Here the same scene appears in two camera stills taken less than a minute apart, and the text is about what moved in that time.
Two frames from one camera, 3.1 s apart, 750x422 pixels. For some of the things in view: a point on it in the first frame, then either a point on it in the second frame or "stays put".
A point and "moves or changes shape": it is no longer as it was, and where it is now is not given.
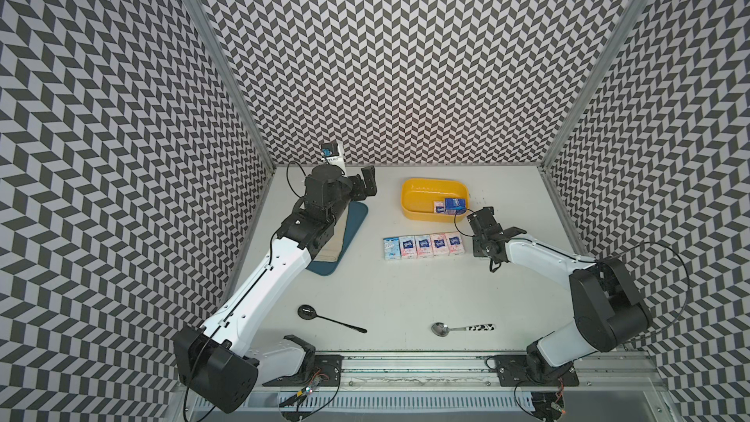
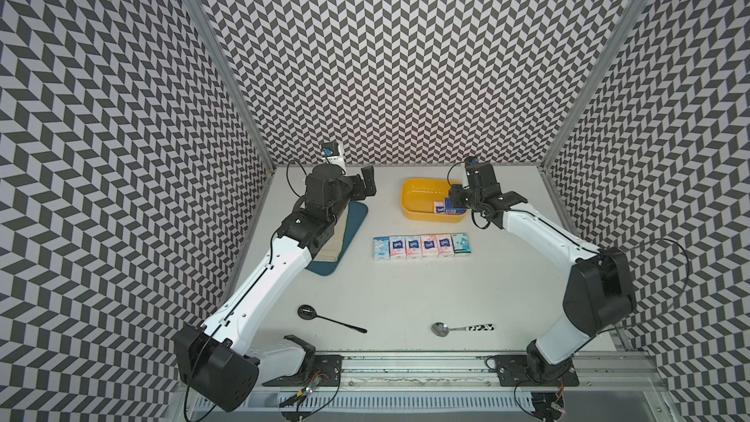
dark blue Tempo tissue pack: x=454 y=206 stays put
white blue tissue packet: x=455 y=244 moves or changes shape
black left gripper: x=359 y=192 stays put
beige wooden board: x=331 y=251 stays put
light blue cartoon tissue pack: x=392 y=248 moves or changes shape
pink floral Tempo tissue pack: x=439 y=244 moves or changes shape
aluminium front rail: x=607 y=373 stays put
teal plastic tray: x=355 y=221 stays put
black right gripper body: x=478 y=247 to x=464 y=197
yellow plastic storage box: x=419 y=194 stays put
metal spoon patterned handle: x=439 y=329 stays put
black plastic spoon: x=308 y=313 stays put
